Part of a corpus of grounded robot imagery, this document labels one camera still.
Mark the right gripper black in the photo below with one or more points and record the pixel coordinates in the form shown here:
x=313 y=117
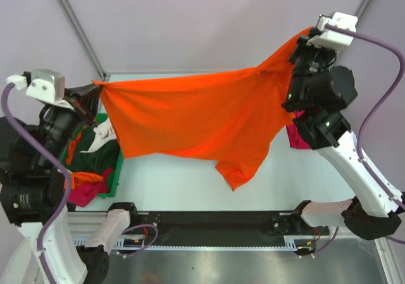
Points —
x=303 y=45

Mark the aluminium frame rail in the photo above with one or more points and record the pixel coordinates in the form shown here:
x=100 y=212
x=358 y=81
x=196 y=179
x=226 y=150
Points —
x=85 y=223

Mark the magenta t shirt in bin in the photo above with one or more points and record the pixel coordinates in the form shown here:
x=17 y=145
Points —
x=82 y=199

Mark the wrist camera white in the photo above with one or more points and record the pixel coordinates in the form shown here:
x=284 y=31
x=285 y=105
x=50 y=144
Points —
x=330 y=31
x=42 y=84

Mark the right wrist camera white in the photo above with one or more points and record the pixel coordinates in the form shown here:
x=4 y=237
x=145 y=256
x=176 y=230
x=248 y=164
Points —
x=330 y=31

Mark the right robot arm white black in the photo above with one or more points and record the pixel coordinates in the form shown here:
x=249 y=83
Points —
x=319 y=91

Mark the green plastic bin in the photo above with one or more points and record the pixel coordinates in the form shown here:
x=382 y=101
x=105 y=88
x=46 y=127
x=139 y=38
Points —
x=113 y=180

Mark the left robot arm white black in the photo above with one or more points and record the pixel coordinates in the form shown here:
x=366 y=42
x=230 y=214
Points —
x=36 y=187

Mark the grey slotted cable duct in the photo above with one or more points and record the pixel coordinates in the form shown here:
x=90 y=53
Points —
x=288 y=244

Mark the dark green t shirt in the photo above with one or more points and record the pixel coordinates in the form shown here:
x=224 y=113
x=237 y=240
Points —
x=77 y=158

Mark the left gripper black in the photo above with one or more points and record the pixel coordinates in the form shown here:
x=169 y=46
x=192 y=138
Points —
x=86 y=104

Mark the folded magenta t shirt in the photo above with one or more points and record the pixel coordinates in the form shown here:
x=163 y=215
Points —
x=295 y=140

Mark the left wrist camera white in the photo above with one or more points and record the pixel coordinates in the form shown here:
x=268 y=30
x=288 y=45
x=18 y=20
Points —
x=42 y=84

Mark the orange t shirt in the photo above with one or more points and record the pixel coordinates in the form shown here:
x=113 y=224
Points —
x=228 y=117
x=83 y=180

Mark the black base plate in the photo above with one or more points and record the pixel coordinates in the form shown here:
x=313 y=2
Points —
x=227 y=228

